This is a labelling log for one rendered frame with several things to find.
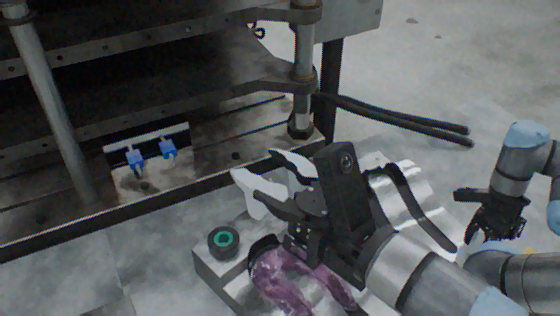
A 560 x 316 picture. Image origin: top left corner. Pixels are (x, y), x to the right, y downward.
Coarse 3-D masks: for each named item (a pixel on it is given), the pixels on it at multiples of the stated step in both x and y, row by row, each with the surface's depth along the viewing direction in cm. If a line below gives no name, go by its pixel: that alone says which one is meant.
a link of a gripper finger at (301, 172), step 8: (272, 152) 63; (280, 152) 62; (288, 152) 62; (280, 160) 63; (288, 160) 61; (296, 160) 61; (304, 160) 61; (288, 168) 61; (296, 168) 60; (304, 168) 60; (312, 168) 60; (288, 176) 64; (296, 176) 60; (304, 176) 59; (312, 176) 59; (296, 184) 63; (304, 184) 59
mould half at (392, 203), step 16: (368, 160) 149; (384, 160) 149; (384, 176) 133; (416, 176) 134; (384, 192) 130; (416, 192) 132; (432, 192) 133; (384, 208) 128; (400, 208) 129; (432, 208) 130; (400, 224) 126; (416, 224) 126; (448, 224) 126; (432, 240) 122; (448, 256) 118
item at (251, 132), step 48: (240, 96) 188; (96, 144) 166; (192, 144) 166; (240, 144) 166; (288, 144) 166; (0, 192) 149; (48, 192) 149; (144, 192) 149; (192, 192) 155; (0, 240) 134; (48, 240) 139
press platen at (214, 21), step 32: (32, 0) 138; (64, 0) 138; (96, 0) 138; (128, 0) 138; (160, 0) 137; (192, 0) 137; (224, 0) 137; (256, 0) 137; (288, 0) 138; (320, 0) 137; (0, 32) 123; (64, 32) 123; (96, 32) 123; (128, 32) 123; (160, 32) 126; (192, 32) 130; (0, 64) 112; (64, 64) 119
